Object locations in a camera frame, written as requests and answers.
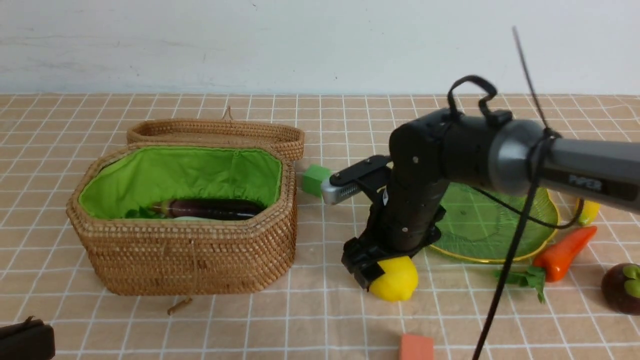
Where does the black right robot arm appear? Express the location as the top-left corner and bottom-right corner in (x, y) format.
(329, 108), (639, 289)

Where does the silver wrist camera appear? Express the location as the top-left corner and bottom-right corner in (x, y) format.
(320, 154), (392, 205)

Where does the woven wicker basket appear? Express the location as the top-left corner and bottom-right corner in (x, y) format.
(66, 142), (298, 296)

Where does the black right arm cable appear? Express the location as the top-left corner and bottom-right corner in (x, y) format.
(446, 26), (586, 360)

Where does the green glass leaf plate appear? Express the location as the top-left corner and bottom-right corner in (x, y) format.
(430, 183), (560, 264)

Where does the purple toy mangosteen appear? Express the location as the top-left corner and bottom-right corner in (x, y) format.
(600, 263), (640, 316)

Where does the yellow toy lemon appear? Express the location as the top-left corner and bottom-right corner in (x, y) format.
(368, 256), (419, 302)

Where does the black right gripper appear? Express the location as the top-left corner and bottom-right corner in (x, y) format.
(342, 203), (446, 291)

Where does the yellow toy banana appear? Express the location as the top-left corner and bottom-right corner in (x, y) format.
(576, 199), (601, 227)

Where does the green foam cube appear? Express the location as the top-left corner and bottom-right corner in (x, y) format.
(301, 164), (332, 198)

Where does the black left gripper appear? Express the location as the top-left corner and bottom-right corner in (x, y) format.
(0, 316), (56, 360)

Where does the orange foam cube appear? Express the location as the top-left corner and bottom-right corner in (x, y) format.
(398, 333), (435, 360)

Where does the purple toy eggplant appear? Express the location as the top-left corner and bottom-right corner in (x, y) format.
(150, 198), (266, 221)

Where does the woven basket lid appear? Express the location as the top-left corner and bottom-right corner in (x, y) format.
(126, 107), (306, 161)

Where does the orange toy carrot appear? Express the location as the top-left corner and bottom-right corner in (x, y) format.
(505, 225), (598, 304)

